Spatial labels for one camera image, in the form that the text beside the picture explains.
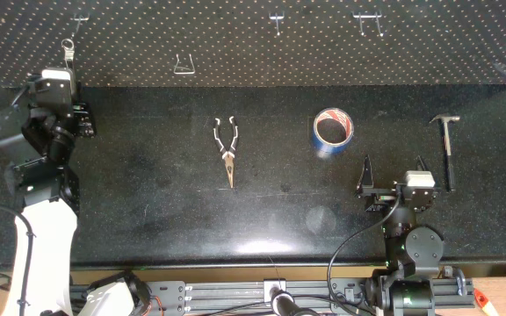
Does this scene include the wrench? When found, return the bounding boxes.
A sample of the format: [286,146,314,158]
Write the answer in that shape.
[61,38,76,70]

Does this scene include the black and white pliers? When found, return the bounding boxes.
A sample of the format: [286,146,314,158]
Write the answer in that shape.
[213,115,240,190]

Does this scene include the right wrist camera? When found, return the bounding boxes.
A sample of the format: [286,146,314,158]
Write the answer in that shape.
[403,169,437,190]

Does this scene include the hammer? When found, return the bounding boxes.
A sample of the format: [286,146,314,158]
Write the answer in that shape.
[429,113,461,193]

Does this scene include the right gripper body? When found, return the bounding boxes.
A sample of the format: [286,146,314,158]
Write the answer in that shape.
[355,186,408,213]

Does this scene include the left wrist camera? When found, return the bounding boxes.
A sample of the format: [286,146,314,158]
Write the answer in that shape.
[40,68,75,84]

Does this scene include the mounting rail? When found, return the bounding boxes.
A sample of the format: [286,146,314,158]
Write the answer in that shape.
[70,265,476,316]

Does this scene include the red and yellow object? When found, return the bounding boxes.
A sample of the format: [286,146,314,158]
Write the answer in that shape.
[473,288,500,316]

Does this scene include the roll of blue tape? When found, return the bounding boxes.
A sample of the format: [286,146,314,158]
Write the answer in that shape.
[312,107,355,155]

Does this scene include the metal hook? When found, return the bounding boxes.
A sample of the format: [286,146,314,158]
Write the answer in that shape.
[351,11,385,38]
[268,11,286,37]
[73,12,90,37]
[173,54,197,75]

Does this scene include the black pegboard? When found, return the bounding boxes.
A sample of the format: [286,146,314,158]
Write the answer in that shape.
[0,0,506,88]

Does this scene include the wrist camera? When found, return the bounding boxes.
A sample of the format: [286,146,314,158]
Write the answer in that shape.
[403,169,437,190]
[40,68,75,84]

